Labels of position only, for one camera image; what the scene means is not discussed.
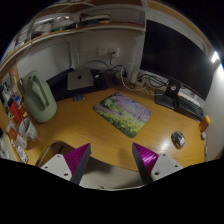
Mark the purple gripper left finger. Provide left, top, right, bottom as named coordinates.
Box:
left=40, top=143, right=92, bottom=186

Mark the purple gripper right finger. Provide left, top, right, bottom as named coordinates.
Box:
left=131, top=142, right=184, bottom=185

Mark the grey computer mouse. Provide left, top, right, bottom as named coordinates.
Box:
left=171, top=131, right=186, bottom=148

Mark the floral mouse pad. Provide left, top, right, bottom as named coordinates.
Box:
left=93, top=92, right=152, bottom=138

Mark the black keyboard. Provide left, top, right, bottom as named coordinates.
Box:
left=176, top=96, right=204, bottom=121

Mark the orange box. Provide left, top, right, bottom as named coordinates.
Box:
left=199, top=115, right=210, bottom=132

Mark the green backpack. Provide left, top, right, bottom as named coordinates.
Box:
left=22, top=70, right=57, bottom=123

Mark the red box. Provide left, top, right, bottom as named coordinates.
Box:
left=9, top=101, right=23, bottom=123

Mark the black laptop sleeve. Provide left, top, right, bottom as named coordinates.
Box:
left=47, top=68, right=108, bottom=101

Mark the silver laptop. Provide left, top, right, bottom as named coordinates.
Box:
left=67, top=69, right=94, bottom=90

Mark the black computer monitor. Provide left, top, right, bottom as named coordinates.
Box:
left=140, top=20, right=214, bottom=110

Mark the white wall socket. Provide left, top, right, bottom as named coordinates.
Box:
left=98, top=47, right=119, bottom=58

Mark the wooden wall shelf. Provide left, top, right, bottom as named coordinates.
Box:
left=0, top=0, right=144, bottom=68

